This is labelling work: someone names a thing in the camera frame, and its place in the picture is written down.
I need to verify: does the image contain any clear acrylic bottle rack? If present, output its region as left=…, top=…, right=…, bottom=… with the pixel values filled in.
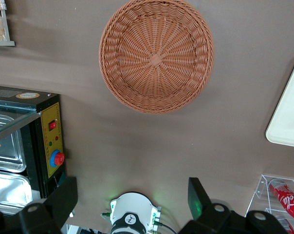
left=244, top=174, right=294, bottom=234

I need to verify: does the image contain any cream plastic tray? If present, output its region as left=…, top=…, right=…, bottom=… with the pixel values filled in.
left=265, top=56, right=294, bottom=148

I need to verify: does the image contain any black glass food warmer cabinet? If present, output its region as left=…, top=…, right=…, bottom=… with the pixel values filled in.
left=0, top=84, right=67, bottom=216

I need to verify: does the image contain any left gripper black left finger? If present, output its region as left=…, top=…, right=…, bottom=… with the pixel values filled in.
left=17, top=176, right=78, bottom=234

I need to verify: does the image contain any red cola bottle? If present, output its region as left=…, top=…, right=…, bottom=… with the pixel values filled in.
left=268, top=178, right=294, bottom=221
left=275, top=216, right=294, bottom=234

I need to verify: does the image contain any red emergency stop button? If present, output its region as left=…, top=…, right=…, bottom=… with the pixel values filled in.
left=50, top=150, right=66, bottom=169

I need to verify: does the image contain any steel food pan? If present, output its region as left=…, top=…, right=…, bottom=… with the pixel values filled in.
left=0, top=114, right=27, bottom=174
left=0, top=170, right=33, bottom=215

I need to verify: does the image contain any round brown wicker basket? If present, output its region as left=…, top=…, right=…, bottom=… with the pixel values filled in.
left=98, top=0, right=215, bottom=115

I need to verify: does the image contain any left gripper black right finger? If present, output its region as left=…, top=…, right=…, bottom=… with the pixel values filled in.
left=180, top=177, right=245, bottom=234

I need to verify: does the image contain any grey snack tray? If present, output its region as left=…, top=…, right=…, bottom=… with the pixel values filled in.
left=0, top=0, right=16, bottom=47

